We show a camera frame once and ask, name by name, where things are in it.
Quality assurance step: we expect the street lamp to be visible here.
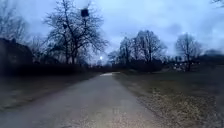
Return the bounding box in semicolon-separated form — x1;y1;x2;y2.
98;55;104;69

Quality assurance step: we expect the group of bare trees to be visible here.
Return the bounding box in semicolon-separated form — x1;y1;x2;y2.
107;29;168;73

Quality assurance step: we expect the grey asphalt path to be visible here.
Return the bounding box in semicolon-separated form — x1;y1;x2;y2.
0;71;161;128

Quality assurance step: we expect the large bare tree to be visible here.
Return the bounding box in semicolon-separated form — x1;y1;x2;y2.
43;0;109;66

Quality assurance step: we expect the dark box on pole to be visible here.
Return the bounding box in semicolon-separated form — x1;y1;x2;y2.
80;8;90;18

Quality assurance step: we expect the dark hedge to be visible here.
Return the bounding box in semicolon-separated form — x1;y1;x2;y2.
0;63;101;77

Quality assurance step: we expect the dry grass field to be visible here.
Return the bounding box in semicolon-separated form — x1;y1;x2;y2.
112;68;224;128

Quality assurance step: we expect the single bare tree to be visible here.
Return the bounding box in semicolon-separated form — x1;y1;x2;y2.
174;32;203;72

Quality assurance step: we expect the grass verge with hedge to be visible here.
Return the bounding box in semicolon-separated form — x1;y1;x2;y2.
0;71;101;112

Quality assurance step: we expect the dark building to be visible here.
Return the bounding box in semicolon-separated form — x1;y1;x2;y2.
0;37;34;66

